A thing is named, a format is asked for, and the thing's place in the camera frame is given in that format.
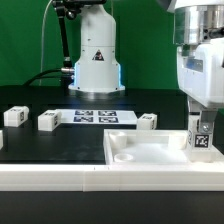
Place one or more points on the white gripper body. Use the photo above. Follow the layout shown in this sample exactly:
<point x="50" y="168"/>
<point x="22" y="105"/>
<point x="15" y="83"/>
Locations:
<point x="200" y="72"/>

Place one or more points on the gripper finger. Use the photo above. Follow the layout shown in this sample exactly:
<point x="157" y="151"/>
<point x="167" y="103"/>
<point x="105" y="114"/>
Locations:
<point x="206" y="121"/>

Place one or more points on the white square tabletop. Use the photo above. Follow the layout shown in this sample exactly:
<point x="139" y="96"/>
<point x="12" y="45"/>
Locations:
<point x="159" y="147"/>

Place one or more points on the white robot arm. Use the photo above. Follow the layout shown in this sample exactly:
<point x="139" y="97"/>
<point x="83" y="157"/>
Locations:
<point x="199" y="36"/>

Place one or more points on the white tag sheet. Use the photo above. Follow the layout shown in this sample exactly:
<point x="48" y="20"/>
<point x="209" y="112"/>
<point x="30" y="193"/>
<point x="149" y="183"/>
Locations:
<point x="111" y="117"/>

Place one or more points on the white block at left edge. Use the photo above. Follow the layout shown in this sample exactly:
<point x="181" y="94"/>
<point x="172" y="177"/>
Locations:
<point x="1" y="139"/>

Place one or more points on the black camera stand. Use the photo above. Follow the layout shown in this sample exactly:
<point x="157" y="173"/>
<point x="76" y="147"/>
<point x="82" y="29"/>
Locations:
<point x="69" y="9"/>

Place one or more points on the white U-shaped fence wall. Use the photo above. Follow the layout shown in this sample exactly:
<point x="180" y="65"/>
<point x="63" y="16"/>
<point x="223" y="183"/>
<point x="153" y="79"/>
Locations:
<point x="193" y="176"/>

